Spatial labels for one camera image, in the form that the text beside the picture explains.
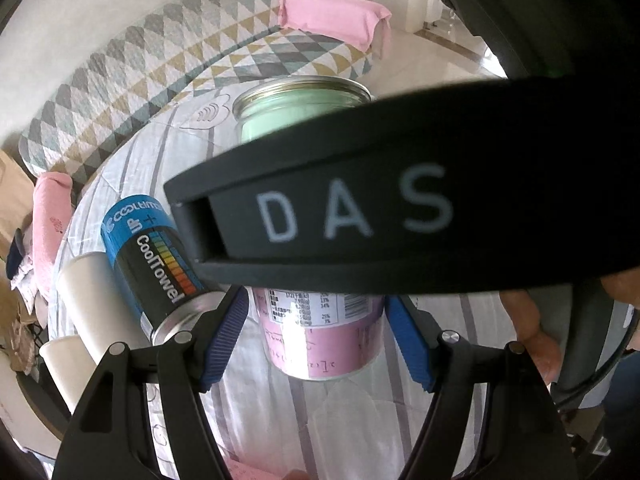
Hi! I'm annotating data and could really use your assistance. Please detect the green pink lined glass jar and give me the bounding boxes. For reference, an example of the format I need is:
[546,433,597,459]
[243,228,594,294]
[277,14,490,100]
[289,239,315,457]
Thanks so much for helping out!
[233,76,383,382]

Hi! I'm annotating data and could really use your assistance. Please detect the white paper cup right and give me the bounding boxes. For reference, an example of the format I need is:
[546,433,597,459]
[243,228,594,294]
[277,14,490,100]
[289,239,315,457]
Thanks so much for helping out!
[58,252,150,363]

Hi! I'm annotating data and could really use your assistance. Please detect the white paper cup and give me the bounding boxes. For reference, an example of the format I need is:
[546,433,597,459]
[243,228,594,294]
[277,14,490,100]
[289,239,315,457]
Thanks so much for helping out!
[40,335,96,414]
[58,252,150,363]

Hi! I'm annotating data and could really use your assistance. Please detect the white paper cup left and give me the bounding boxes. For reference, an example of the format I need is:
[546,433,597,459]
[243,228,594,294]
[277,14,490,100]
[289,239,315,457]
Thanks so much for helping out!
[40,335,96,414]

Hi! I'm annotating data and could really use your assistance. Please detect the person's hand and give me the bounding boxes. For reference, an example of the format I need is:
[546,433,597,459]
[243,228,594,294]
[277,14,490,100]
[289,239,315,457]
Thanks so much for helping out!
[498,266,640,387]

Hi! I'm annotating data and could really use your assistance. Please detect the blue black CoolTowel can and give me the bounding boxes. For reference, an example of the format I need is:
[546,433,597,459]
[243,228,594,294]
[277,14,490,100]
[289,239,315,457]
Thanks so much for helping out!
[101,194,224,346]

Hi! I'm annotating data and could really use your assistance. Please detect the striped white tablecloth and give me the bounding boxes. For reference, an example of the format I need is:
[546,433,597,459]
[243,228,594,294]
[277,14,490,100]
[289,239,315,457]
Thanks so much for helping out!
[46,77,522,480]

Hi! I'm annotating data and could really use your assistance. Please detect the pink towel left armrest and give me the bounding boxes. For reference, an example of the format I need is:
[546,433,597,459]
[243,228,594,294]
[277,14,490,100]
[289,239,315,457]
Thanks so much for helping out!
[32,172,73,300]

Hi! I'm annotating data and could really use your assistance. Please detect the pink towel armrest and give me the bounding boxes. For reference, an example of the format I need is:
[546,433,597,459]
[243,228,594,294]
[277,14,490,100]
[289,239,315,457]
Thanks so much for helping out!
[278,0,392,58]
[32,172,73,300]

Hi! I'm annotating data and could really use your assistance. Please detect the folded pillows on chair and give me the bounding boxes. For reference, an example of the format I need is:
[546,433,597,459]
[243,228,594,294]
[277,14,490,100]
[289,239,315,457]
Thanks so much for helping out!
[6,226,38,314]

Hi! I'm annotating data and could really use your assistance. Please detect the pink towel right armrest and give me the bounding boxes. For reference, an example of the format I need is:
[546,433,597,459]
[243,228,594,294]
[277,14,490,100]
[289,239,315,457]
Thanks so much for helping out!
[278,0,392,58]

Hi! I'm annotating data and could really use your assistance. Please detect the tan folding chair left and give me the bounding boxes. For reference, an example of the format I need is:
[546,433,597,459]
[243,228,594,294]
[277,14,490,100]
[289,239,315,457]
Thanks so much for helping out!
[0,150,34,260]

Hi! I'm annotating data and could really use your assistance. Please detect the diamond pattern sofa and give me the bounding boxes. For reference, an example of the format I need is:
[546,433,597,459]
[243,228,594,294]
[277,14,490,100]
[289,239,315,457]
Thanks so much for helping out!
[18,0,373,186]

